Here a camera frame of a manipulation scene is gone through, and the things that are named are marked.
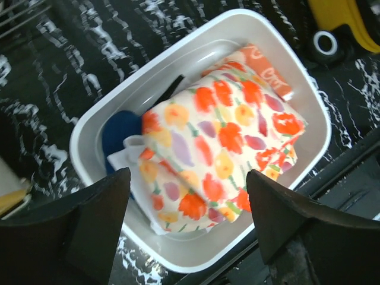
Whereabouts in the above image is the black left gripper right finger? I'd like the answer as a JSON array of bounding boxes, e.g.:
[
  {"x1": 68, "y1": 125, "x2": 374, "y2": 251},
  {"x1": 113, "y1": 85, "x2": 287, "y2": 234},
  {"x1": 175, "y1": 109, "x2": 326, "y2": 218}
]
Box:
[{"x1": 246, "y1": 170, "x2": 379, "y2": 284}]

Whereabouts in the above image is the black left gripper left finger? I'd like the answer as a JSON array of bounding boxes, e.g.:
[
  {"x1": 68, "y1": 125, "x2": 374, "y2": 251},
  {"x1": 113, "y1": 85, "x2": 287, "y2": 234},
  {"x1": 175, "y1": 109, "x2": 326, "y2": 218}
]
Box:
[{"x1": 1, "y1": 168, "x2": 131, "y2": 284}]

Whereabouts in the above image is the pink yellow drawer box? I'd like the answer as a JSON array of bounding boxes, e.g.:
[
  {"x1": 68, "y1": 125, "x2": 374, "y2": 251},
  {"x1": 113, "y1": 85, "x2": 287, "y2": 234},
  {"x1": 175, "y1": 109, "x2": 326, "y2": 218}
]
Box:
[{"x1": 0, "y1": 158, "x2": 31, "y2": 220}]

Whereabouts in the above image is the navy blue garment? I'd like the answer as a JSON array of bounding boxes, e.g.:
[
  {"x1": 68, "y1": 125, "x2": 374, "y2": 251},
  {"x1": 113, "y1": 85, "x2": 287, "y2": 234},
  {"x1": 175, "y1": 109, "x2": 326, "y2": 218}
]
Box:
[{"x1": 100, "y1": 109, "x2": 149, "y2": 208}]

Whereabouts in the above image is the orange floral cloth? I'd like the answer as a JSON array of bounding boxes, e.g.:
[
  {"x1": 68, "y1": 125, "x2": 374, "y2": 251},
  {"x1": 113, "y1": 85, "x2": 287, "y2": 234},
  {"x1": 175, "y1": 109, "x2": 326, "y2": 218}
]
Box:
[{"x1": 139, "y1": 61, "x2": 307, "y2": 225}]

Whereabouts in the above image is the white plastic tray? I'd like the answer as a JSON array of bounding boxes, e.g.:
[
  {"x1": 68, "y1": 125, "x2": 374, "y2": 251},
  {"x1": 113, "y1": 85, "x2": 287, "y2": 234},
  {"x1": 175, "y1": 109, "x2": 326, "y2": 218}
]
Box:
[{"x1": 69, "y1": 8, "x2": 333, "y2": 274}]

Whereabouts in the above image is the black white striped garment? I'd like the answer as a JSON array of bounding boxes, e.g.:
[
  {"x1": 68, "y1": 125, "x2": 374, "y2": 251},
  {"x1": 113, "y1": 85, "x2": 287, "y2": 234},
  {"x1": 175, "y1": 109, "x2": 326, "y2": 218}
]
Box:
[{"x1": 153, "y1": 75, "x2": 185, "y2": 107}]

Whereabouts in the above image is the orange white patterned towel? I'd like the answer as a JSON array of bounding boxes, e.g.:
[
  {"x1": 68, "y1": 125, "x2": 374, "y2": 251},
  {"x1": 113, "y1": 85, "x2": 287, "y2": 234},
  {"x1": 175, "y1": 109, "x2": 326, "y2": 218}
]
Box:
[{"x1": 201, "y1": 43, "x2": 296, "y2": 102}]

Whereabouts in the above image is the yellow Pikachu suitcase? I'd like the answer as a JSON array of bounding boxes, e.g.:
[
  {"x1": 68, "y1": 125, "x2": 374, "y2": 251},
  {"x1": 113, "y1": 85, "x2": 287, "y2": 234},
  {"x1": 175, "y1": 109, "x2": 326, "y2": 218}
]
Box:
[{"x1": 301, "y1": 1, "x2": 379, "y2": 69}]

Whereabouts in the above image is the black wire basket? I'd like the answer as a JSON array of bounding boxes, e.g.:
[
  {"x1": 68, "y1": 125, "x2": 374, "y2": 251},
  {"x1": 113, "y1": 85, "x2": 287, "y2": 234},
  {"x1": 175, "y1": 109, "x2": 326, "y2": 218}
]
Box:
[{"x1": 1, "y1": 0, "x2": 52, "y2": 40}]

